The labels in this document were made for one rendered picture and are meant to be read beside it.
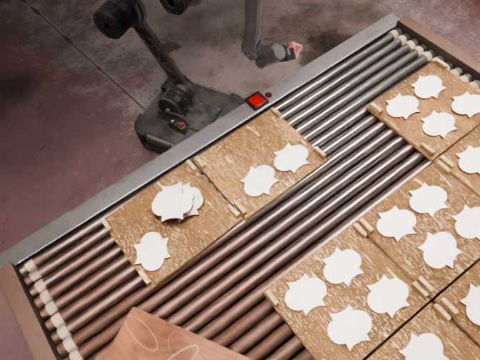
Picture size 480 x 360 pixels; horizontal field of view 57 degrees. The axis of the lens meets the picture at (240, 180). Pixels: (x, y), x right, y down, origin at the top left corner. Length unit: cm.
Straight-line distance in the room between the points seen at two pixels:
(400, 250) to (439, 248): 13
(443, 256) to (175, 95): 180
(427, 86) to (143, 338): 149
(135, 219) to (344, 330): 83
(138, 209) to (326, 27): 250
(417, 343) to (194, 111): 193
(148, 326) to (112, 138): 199
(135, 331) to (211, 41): 271
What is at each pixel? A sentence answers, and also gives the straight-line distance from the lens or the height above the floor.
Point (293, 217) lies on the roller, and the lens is 165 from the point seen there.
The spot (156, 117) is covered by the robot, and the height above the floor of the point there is 24.
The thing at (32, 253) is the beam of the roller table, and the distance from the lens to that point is 184.
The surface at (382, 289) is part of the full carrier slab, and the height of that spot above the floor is 95.
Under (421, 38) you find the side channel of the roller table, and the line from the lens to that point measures 231.
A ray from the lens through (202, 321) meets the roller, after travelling 154.
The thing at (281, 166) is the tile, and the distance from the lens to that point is 173.
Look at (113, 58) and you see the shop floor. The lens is 380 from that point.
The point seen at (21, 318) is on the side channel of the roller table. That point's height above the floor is 95.
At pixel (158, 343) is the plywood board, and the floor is 104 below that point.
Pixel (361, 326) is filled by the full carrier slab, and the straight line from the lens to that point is 151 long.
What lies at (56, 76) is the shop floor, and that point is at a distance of 385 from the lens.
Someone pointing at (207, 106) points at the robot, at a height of 26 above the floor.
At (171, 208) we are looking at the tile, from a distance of 162.
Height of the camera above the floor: 239
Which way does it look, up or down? 58 degrees down
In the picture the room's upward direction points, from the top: 9 degrees counter-clockwise
